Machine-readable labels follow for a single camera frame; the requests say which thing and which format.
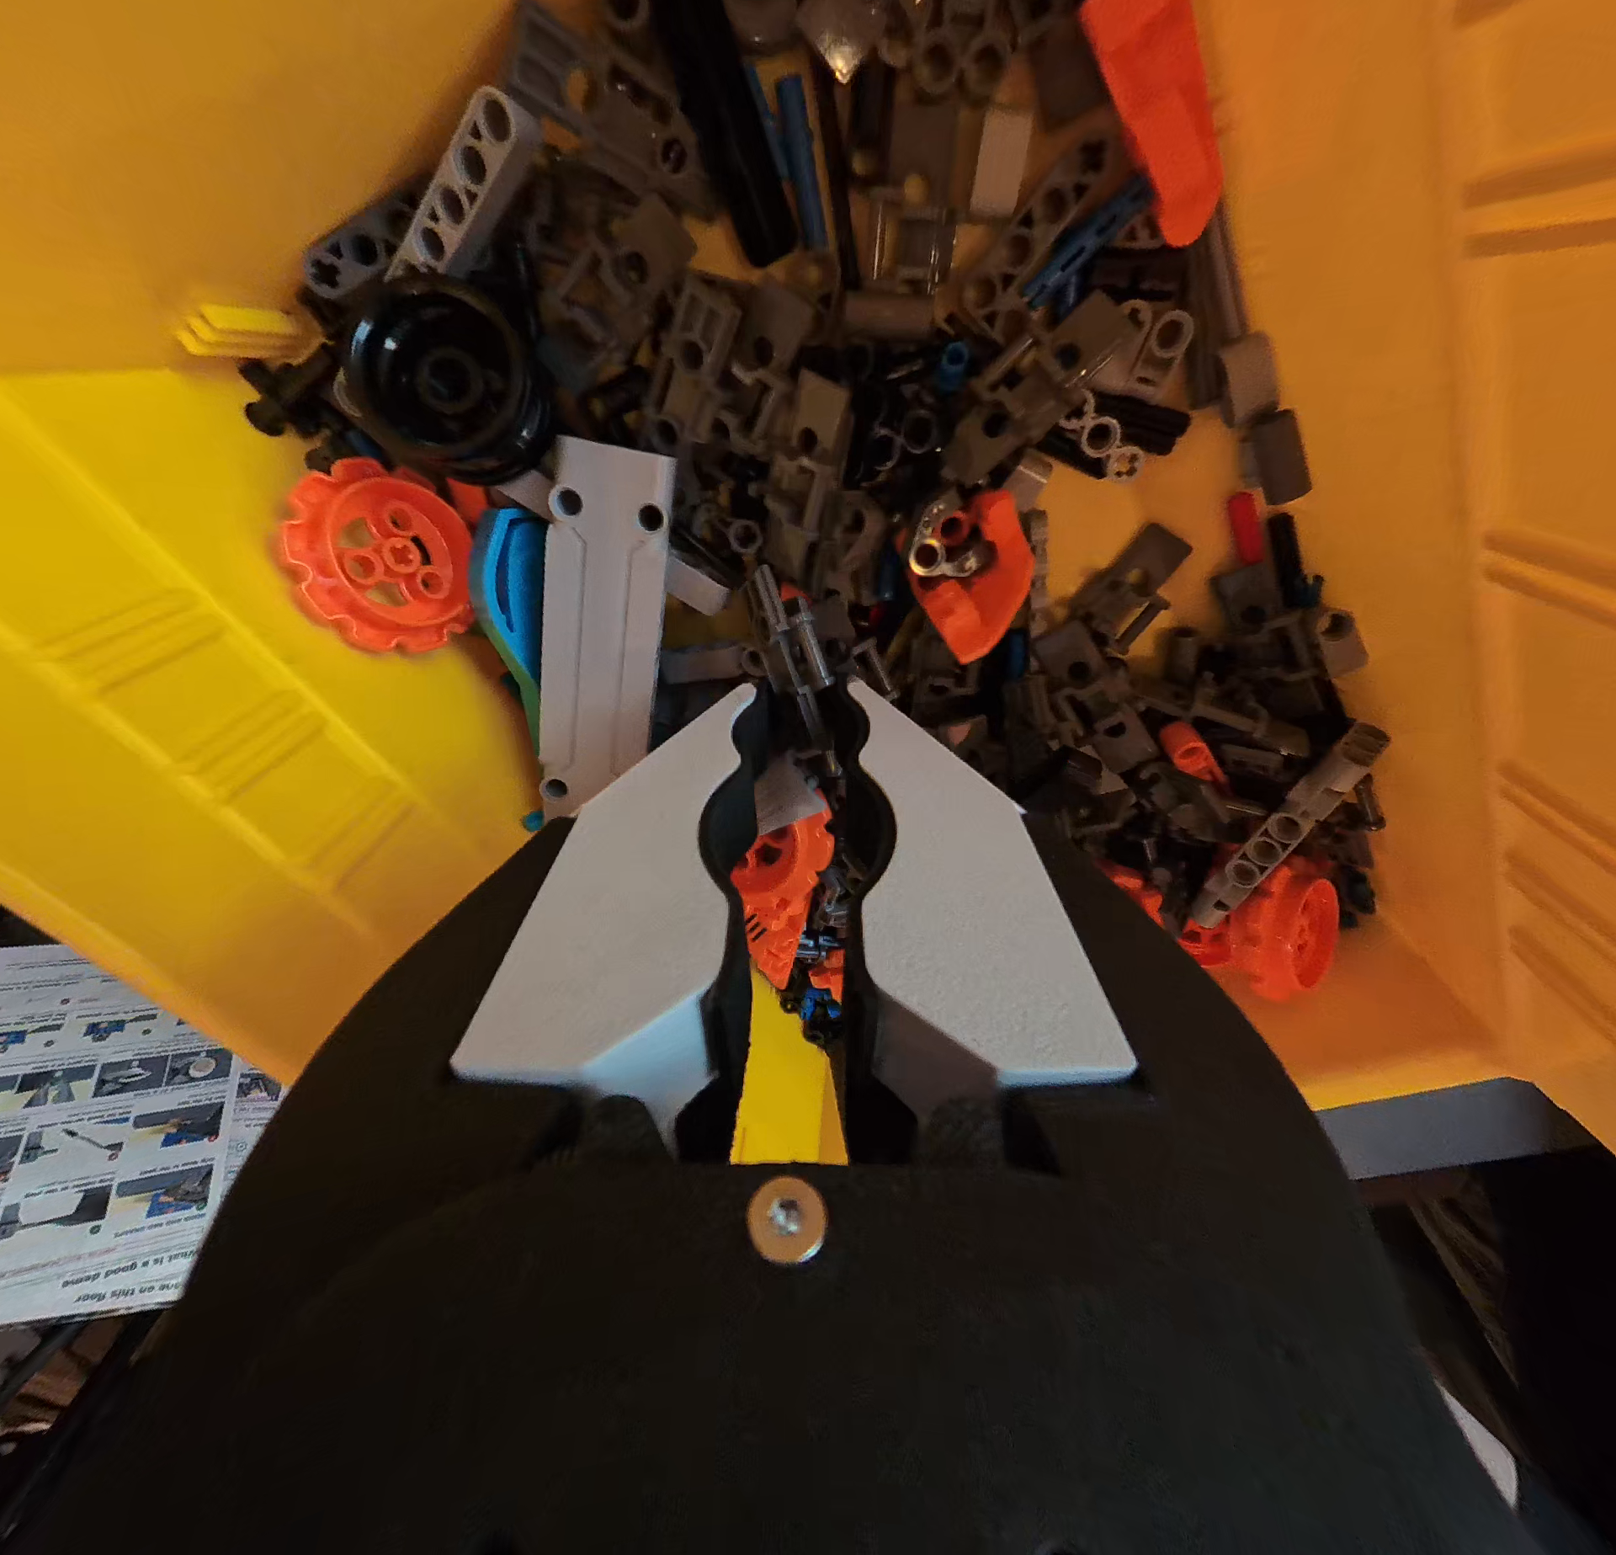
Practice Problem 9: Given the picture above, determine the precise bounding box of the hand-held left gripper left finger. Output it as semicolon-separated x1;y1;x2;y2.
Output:
451;682;765;1158

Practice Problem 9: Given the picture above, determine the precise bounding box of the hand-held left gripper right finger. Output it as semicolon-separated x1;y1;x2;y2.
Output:
844;676;1140;1163

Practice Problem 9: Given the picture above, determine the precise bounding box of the dark grey axle connector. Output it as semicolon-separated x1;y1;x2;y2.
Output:
754;568;846;748

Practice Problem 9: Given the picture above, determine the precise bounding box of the pile of building brick pieces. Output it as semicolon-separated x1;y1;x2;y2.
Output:
240;0;1396;1051

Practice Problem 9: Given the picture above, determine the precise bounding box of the yellow plastic bin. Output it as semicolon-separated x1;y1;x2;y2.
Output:
0;0;1616;1165

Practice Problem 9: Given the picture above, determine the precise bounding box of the orange gear wheel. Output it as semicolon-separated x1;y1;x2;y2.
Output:
1218;858;1342;1003
1104;860;1232;968
731;810;835;988
276;456;480;656

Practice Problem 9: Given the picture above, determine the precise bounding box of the light grey holed beam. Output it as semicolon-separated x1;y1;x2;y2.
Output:
1187;721;1391;931

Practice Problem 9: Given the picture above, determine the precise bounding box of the white long panel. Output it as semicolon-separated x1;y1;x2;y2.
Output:
498;434;682;821

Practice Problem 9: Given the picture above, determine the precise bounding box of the orange striped panel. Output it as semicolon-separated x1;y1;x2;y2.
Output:
907;487;1037;665

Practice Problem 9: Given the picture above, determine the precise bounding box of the blue curved piece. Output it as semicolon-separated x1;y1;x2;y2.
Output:
467;505;547;748

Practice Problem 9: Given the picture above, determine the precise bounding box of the printed instruction leaflet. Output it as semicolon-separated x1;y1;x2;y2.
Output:
0;945;285;1326

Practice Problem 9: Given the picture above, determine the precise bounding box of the black wheel rim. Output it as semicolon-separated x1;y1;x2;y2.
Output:
339;272;556;483

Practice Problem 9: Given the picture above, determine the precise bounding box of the small yellow brick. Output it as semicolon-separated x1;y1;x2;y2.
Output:
177;303;323;357

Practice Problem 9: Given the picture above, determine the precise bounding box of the grey long holed beam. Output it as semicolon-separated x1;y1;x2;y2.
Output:
392;88;545;281

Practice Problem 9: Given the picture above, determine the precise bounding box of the narrow orange curved panel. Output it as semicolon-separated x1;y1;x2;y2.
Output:
1079;0;1225;249

